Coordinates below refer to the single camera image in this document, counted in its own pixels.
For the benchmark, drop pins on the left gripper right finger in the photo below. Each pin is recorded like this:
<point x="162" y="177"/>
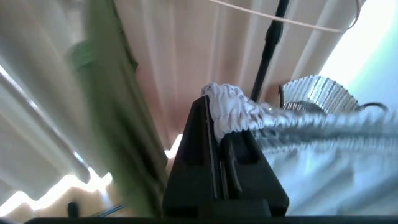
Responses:
<point x="255" y="180"/>

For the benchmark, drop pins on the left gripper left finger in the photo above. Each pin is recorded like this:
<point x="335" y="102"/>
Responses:
<point x="189" y="161"/>

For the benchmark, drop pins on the pale grey shorts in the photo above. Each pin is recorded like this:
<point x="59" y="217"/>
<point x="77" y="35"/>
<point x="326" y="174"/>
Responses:
<point x="311" y="174"/>

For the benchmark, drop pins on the green long-sleeved shirt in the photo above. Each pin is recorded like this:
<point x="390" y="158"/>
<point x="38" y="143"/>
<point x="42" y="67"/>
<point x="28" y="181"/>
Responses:
<point x="118" y="109"/>

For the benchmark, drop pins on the pink clothes hanger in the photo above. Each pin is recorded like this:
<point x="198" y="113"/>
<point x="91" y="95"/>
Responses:
<point x="280" y="18"/>

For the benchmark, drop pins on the black clothes rack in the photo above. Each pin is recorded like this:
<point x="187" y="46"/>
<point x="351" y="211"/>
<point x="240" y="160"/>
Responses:
<point x="269" y="46"/>

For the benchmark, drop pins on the beige curtain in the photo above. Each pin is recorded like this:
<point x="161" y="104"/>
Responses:
<point x="192" y="46"/>

